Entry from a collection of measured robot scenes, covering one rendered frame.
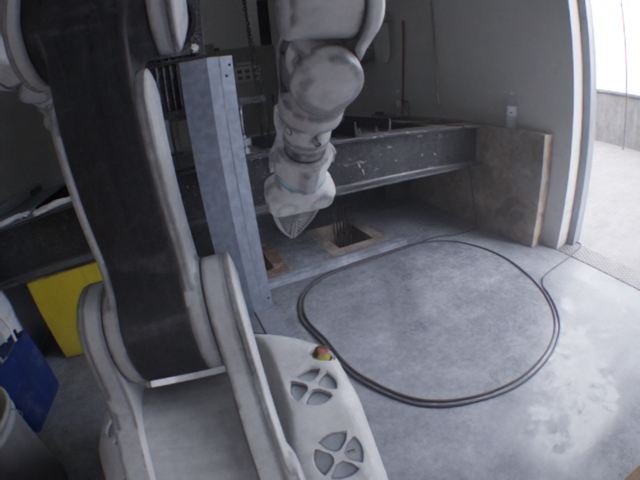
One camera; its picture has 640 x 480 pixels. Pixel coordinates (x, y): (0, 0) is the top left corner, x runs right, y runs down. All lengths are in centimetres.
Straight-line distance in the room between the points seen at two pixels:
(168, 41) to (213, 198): 92
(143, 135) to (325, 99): 19
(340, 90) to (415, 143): 152
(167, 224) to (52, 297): 122
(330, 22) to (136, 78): 20
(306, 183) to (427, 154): 150
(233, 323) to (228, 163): 89
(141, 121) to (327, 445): 58
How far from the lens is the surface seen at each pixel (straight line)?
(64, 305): 157
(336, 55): 29
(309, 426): 63
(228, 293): 40
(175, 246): 40
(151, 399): 50
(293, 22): 27
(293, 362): 71
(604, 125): 877
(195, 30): 141
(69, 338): 167
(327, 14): 28
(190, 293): 41
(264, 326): 138
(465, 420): 107
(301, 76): 29
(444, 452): 100
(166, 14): 37
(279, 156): 42
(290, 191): 45
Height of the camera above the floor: 87
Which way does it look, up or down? 25 degrees down
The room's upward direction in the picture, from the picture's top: 6 degrees counter-clockwise
